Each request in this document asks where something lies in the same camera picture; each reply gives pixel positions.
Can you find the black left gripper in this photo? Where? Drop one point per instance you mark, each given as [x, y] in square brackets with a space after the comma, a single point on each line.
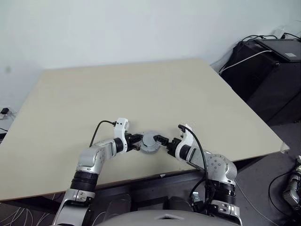
[129, 142]

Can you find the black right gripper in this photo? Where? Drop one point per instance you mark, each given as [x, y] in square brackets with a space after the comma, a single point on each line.
[172, 146]

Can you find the grey round tape roll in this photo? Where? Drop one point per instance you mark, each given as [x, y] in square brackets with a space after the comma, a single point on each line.
[148, 139]

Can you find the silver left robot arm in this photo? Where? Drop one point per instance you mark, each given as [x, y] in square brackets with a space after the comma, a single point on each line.
[91, 155]

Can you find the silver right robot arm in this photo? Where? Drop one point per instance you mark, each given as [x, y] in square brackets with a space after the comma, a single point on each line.
[216, 164]

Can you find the dark rounded shape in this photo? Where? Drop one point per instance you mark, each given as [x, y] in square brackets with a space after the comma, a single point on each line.
[179, 203]
[115, 204]

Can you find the grey robot torso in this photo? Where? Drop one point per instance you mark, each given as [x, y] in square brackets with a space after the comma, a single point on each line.
[164, 220]

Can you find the black cabinet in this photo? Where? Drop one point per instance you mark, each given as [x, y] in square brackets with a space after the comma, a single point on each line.
[263, 89]

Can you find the clear table corner guard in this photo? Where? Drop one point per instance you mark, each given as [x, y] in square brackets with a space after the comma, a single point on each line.
[285, 147]

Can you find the silver machine on floor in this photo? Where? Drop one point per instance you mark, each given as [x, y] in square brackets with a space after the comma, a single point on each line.
[291, 188]

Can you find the black plug adapter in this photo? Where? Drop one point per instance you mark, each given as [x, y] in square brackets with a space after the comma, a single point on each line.
[4, 110]

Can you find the white power strip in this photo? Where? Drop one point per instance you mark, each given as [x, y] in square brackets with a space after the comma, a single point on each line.
[3, 115]

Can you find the flat black device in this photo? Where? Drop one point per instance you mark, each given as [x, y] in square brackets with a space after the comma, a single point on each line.
[277, 48]

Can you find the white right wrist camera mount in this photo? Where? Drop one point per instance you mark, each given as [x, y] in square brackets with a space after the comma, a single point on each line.
[188, 139]

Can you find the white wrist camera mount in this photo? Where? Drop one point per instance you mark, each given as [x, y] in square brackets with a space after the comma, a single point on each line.
[120, 124]
[188, 139]

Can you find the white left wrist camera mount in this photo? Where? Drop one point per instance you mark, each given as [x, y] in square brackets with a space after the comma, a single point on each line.
[120, 124]

